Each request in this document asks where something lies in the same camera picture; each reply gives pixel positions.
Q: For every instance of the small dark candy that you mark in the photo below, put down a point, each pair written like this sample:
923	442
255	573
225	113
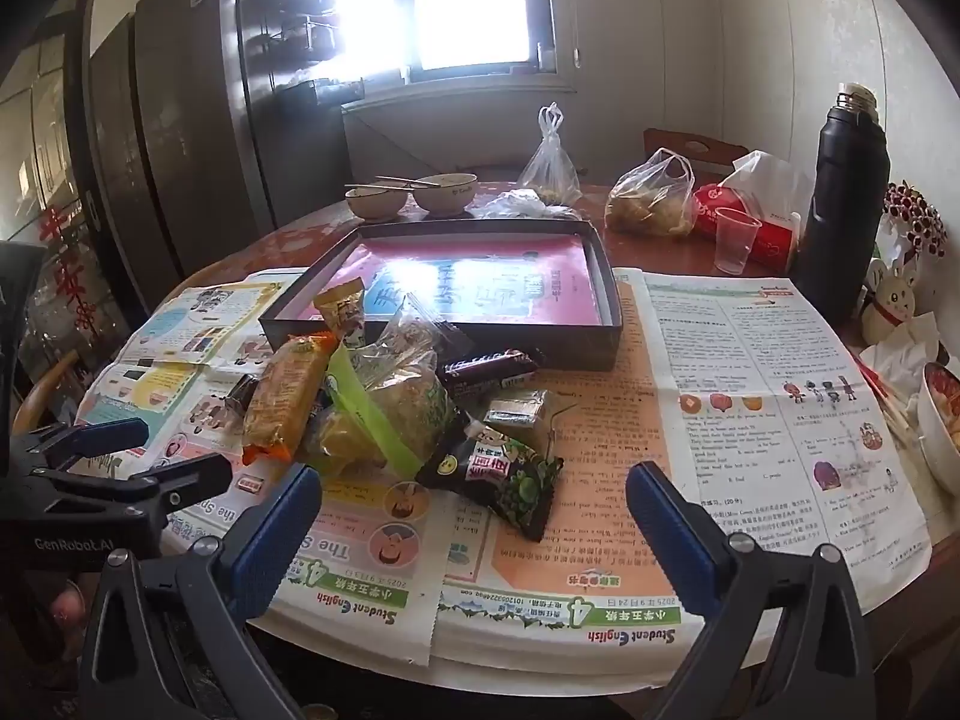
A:
238	397

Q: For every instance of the clear plastic cup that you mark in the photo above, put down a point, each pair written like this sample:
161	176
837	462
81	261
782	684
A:
735	244

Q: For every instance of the person's left hand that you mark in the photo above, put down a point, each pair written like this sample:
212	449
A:
64	607

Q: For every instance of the bowl of food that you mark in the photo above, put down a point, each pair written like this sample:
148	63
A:
943	420

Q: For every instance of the plastic bag of fried food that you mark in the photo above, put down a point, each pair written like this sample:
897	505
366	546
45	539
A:
651	201

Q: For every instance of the curved wooden chair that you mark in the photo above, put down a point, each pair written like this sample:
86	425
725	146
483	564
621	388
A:
41	394

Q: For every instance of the black thermos bottle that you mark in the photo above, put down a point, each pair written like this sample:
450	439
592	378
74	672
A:
840	202

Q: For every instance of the green bread packet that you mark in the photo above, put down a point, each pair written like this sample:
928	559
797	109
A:
360	405

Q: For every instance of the bright window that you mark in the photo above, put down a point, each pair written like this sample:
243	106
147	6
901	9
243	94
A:
450	7

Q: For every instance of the large beige bowl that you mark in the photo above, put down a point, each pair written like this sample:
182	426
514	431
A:
444	196

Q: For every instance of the crumpled clear plastic bag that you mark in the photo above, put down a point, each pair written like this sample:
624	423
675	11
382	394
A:
521	206

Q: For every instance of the glass door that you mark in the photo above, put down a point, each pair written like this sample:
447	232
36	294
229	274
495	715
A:
37	165

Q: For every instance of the brown wooden chair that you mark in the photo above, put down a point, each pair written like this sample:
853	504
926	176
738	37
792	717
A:
675	142

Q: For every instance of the small grey box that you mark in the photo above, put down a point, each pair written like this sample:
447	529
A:
546	56

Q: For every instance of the red paper decoration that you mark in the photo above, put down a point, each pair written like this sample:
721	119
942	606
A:
71	270

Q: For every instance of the red tissue packet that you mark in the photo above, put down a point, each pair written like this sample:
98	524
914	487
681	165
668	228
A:
776	236

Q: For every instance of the black green pea packet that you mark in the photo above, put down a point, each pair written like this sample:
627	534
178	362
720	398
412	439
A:
502	484

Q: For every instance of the orange biscuit packet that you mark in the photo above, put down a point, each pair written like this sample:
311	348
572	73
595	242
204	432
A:
289	390

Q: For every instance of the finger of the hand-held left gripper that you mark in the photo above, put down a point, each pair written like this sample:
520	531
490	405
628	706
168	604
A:
112	433
195	472

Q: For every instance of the small yellow snack packet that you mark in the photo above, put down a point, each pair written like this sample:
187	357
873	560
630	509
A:
343	311

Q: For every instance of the grey cardboard box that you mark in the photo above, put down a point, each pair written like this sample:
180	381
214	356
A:
570	349

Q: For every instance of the clear noodle snack bag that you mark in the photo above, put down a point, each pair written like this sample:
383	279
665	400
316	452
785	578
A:
409	337

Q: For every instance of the small square cracker packet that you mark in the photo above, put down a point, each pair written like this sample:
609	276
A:
517	411

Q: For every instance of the small beige bowl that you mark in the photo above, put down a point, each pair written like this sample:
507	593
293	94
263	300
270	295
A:
375	204

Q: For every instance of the newspaper with orange page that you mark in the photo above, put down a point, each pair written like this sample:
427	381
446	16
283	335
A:
735	405

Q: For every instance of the wooden chopstick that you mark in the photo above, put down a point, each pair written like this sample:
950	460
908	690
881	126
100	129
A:
405	181
375	187

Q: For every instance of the red berry decoration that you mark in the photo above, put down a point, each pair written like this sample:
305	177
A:
915	214

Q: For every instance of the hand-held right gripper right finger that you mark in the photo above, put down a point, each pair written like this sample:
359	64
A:
667	525

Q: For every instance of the tall tied plastic bag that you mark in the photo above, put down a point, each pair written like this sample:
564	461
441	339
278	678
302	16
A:
551	169

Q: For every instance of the grey refrigerator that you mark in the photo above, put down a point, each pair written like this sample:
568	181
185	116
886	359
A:
195	127

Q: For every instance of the crumpled white tissue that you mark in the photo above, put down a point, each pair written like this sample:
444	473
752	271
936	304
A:
904	349

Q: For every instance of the brown chocolate bar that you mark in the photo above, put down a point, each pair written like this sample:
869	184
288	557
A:
487	371

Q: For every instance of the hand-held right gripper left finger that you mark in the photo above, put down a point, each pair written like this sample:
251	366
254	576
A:
277	532

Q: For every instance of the white rabbit figurine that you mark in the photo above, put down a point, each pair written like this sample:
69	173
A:
889	304

